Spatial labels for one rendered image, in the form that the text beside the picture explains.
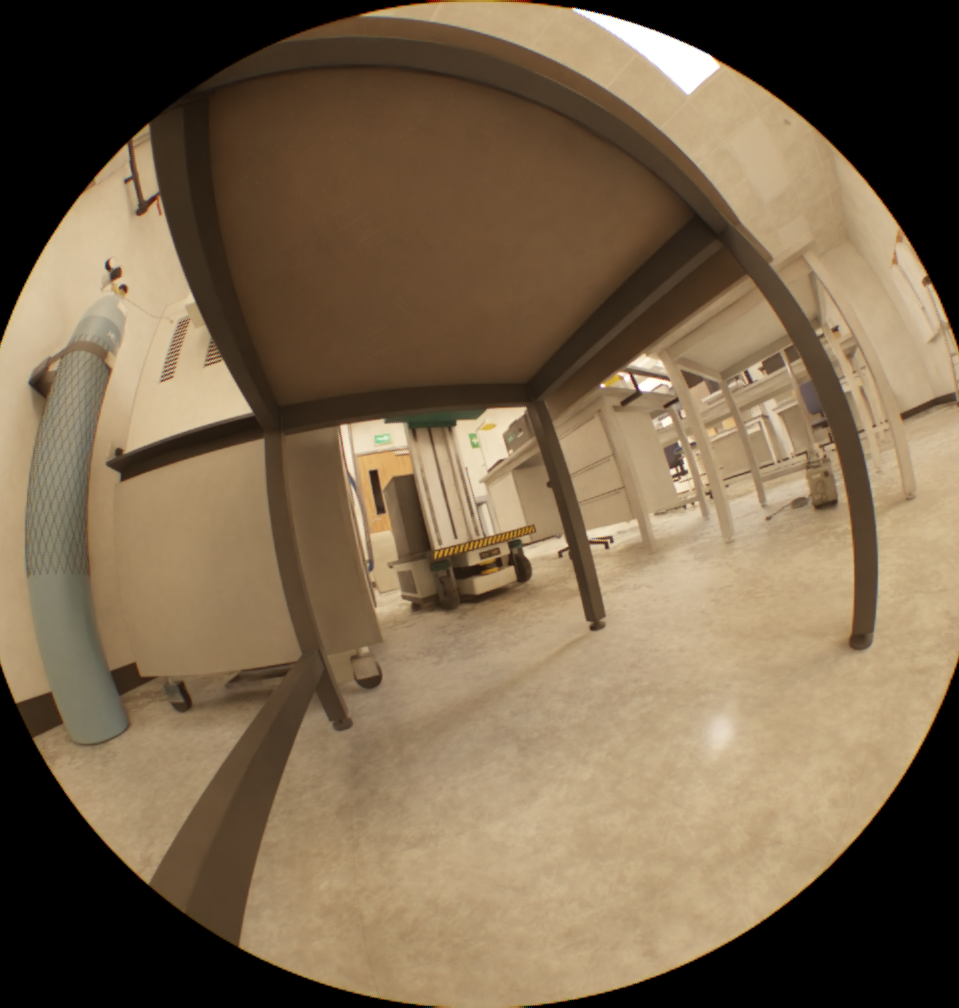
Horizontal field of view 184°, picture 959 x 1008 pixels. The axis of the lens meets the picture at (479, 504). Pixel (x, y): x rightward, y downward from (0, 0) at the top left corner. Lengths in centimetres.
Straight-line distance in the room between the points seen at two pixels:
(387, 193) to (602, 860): 68
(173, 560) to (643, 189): 117
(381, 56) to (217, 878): 49
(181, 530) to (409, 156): 86
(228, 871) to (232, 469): 78
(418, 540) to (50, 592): 182
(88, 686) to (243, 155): 103
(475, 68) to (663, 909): 62
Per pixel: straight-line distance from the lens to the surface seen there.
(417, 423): 190
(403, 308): 51
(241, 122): 39
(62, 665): 102
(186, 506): 89
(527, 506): 250
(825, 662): 54
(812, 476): 152
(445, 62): 32
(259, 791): 28
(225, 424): 86
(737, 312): 137
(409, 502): 191
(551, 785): 41
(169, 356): 126
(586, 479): 181
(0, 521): 134
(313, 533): 73
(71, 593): 102
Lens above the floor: 31
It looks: 7 degrees up
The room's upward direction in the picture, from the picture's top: 15 degrees counter-clockwise
